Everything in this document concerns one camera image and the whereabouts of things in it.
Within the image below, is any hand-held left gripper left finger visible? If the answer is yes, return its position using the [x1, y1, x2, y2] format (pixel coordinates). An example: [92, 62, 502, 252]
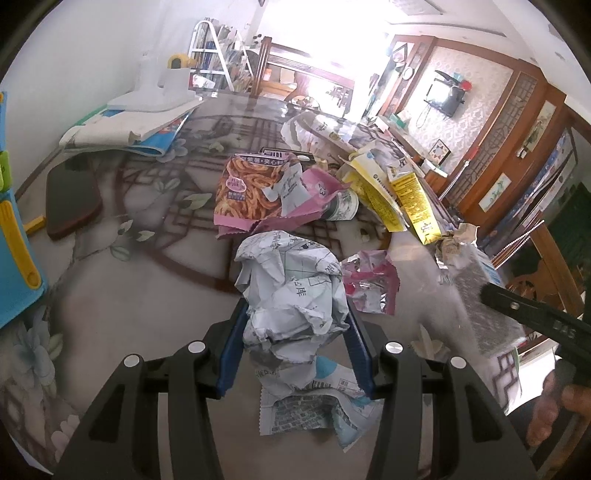
[51, 298, 252, 480]

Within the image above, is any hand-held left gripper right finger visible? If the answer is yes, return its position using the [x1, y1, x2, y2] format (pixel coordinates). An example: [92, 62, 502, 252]
[342, 305, 539, 480]

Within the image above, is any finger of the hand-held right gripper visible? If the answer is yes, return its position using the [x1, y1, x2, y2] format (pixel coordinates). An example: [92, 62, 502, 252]
[480, 281, 591, 356]

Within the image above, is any white blue printed wrapper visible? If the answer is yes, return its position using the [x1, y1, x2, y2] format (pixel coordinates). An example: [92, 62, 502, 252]
[259, 356, 385, 452]

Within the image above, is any pink silver foil wrapper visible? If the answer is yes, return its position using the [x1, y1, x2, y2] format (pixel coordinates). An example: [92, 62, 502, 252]
[339, 249, 400, 317]

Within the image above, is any grey printed paper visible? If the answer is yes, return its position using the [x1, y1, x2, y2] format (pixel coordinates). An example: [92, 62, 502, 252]
[233, 230, 352, 370]

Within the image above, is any printed paper cup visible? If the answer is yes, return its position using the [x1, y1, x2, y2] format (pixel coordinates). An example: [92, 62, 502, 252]
[323, 191, 359, 221]

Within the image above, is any orange pink snack bag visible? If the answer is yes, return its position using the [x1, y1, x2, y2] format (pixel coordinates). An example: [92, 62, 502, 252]
[213, 152, 305, 232]

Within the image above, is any pink paper wrapper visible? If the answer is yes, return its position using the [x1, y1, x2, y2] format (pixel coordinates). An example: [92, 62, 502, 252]
[217, 167, 352, 240]

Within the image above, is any torn printed paper piece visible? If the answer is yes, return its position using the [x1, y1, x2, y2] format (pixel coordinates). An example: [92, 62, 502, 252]
[277, 161, 315, 217]

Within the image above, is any white yellow carton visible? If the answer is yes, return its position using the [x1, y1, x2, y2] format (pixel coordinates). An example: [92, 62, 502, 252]
[335, 148, 411, 232]

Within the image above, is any white green printed bag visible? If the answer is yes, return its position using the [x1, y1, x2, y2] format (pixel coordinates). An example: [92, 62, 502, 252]
[281, 113, 357, 156]

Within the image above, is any person's right hand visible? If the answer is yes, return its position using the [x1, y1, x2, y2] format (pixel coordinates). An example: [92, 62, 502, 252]
[526, 370, 591, 448]

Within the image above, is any wooden chair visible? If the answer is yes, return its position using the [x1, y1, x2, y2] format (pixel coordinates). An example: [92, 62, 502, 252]
[493, 220, 588, 324]

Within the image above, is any small framed picture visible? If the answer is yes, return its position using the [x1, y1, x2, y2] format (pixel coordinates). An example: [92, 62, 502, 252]
[429, 138, 453, 167]

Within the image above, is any wooden low cabinet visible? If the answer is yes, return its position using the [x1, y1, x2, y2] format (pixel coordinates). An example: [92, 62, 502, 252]
[373, 114, 450, 177]

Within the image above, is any dark brown board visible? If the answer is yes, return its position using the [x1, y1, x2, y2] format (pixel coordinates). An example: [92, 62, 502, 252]
[46, 161, 103, 241]

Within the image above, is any white shelf rack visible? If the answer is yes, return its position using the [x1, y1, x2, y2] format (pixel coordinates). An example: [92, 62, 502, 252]
[189, 18, 256, 91]

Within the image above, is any black wall-mounted device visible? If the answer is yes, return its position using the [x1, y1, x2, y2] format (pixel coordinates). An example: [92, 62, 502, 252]
[424, 69, 468, 119]

